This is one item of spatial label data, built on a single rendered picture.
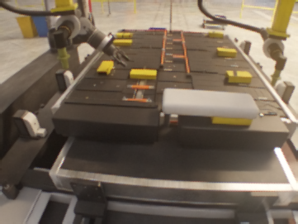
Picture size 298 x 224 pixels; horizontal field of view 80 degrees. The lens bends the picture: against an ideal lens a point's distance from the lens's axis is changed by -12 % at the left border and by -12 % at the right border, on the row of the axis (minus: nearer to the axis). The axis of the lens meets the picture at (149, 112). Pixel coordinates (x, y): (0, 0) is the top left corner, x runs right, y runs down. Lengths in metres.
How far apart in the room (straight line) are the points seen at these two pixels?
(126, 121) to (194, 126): 0.25
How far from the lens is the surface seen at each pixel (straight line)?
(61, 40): 0.62
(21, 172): 1.02
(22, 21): 7.28
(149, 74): 1.24
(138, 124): 0.73
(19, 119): 1.11
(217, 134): 0.77
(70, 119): 0.81
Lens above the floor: 1.57
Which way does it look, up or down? 37 degrees down
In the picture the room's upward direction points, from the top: straight up
